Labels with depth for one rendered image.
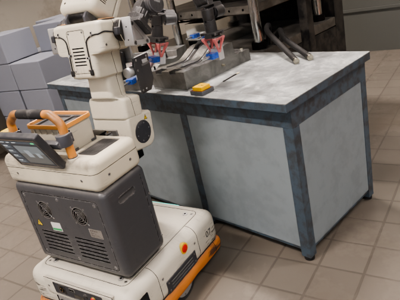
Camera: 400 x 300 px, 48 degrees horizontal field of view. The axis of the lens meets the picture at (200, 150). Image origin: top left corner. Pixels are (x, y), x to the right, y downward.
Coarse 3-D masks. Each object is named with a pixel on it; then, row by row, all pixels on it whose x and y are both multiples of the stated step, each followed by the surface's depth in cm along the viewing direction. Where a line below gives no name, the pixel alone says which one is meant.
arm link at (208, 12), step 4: (204, 8) 206; (208, 8) 206; (212, 8) 207; (204, 12) 206; (208, 12) 205; (212, 12) 207; (216, 12) 210; (204, 16) 207; (208, 16) 206; (212, 16) 207; (204, 20) 208; (208, 20) 208
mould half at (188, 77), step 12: (192, 48) 248; (204, 48) 241; (228, 48) 236; (180, 60) 245; (192, 60) 239; (216, 60) 231; (228, 60) 237; (240, 60) 244; (168, 72) 224; (180, 72) 218; (192, 72) 220; (204, 72) 226; (216, 72) 232; (156, 84) 235; (168, 84) 228; (180, 84) 221; (192, 84) 222
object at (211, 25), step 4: (212, 20) 207; (204, 24) 209; (208, 24) 208; (212, 24) 208; (216, 24) 210; (208, 28) 208; (212, 28) 208; (216, 28) 210; (204, 32) 214; (208, 32) 209; (212, 32) 209; (216, 32) 207; (220, 32) 210
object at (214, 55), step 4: (212, 48) 216; (216, 48) 214; (212, 52) 214; (216, 52) 213; (220, 52) 214; (208, 56) 212; (212, 56) 211; (216, 56) 213; (220, 56) 214; (204, 60) 210
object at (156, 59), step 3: (156, 54) 227; (159, 54) 225; (150, 57) 225; (153, 57) 223; (156, 57) 224; (159, 57) 225; (162, 57) 227; (150, 60) 224; (153, 60) 224; (156, 60) 225; (159, 60) 226; (162, 60) 227; (156, 63) 229; (159, 63) 227; (162, 63) 228
